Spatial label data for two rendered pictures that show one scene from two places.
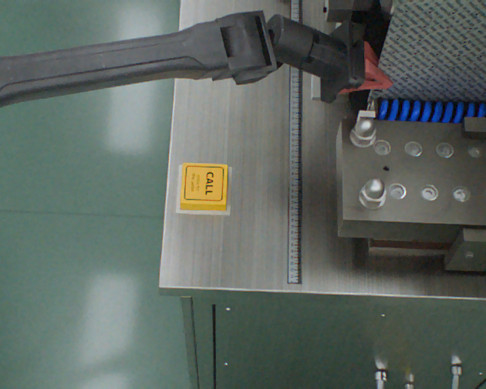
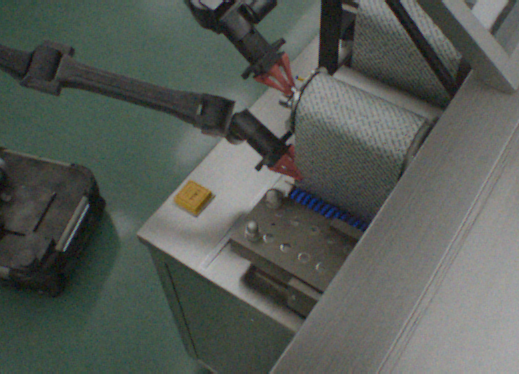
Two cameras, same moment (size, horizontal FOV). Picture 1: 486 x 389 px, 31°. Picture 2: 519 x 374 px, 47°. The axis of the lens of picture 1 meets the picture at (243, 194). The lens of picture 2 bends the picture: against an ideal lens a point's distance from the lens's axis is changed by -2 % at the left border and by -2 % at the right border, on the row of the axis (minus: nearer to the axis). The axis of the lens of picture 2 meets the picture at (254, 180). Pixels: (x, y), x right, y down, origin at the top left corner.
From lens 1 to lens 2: 0.63 m
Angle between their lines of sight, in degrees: 22
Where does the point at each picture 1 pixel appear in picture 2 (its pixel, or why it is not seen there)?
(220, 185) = (199, 198)
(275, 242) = (209, 243)
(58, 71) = (102, 80)
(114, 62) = (133, 88)
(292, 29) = (246, 117)
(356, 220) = (235, 241)
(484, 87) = (355, 205)
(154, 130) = not seen: hidden behind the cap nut
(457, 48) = (333, 168)
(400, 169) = (280, 228)
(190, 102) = (220, 153)
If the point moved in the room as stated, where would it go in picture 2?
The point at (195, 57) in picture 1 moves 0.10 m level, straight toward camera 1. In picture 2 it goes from (178, 105) to (151, 137)
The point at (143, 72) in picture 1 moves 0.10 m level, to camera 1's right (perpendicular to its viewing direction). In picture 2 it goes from (146, 101) to (182, 120)
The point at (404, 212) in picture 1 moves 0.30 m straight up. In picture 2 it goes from (264, 250) to (259, 164)
